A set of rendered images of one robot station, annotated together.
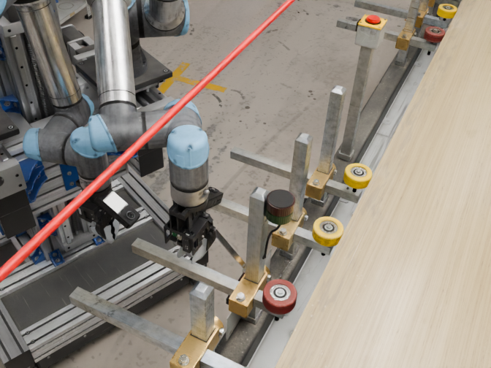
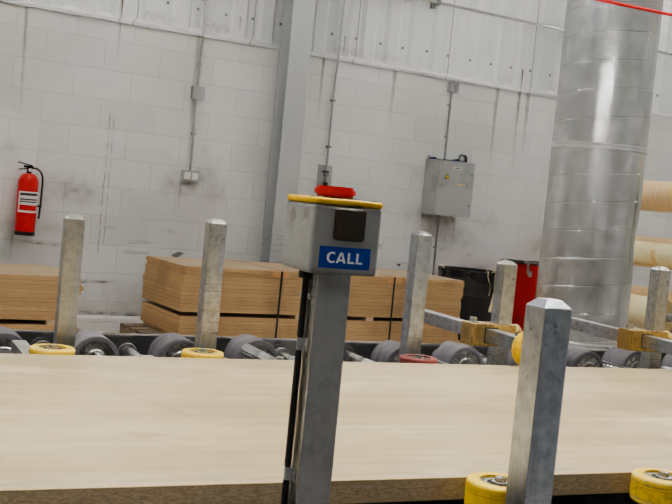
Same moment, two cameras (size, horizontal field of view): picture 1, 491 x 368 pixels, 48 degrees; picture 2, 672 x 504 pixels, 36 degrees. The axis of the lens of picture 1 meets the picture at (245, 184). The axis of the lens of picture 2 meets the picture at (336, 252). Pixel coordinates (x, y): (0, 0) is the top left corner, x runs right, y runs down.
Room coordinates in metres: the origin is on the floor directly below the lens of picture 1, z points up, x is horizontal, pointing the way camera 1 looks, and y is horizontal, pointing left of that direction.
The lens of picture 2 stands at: (2.30, 0.29, 1.22)
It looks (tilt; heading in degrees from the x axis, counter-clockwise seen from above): 3 degrees down; 220
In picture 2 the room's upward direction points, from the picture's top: 6 degrees clockwise
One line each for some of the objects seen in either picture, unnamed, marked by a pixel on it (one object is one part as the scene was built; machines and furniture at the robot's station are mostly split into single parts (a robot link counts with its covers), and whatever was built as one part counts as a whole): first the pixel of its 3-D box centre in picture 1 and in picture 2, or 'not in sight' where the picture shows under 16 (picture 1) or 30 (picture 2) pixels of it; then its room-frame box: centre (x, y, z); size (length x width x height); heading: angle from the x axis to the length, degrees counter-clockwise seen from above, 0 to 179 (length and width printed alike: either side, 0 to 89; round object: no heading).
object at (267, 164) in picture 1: (293, 174); not in sight; (1.31, -0.15, 0.81); 0.43 x 0.03 x 0.04; 65
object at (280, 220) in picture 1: (279, 211); not in sight; (0.84, -0.08, 1.12); 0.06 x 0.06 x 0.02
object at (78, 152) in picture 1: (88, 152); not in sight; (1.00, 0.37, 1.13); 0.09 x 0.08 x 0.11; 80
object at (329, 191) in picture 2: (372, 20); (334, 195); (1.55, -0.35, 1.22); 0.04 x 0.04 x 0.02
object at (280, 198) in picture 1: (276, 233); not in sight; (0.84, -0.07, 1.05); 0.06 x 0.06 x 0.22; 65
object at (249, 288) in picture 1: (250, 288); not in sight; (0.84, -0.03, 0.85); 0.13 x 0.06 x 0.05; 155
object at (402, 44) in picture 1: (405, 37); not in sight; (2.20, -0.66, 0.84); 0.13 x 0.06 x 0.05; 155
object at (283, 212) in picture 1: (280, 202); not in sight; (0.84, -0.08, 1.15); 0.06 x 0.06 x 0.02
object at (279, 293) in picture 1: (278, 305); not in sight; (0.79, -0.09, 0.85); 0.08 x 0.08 x 0.11
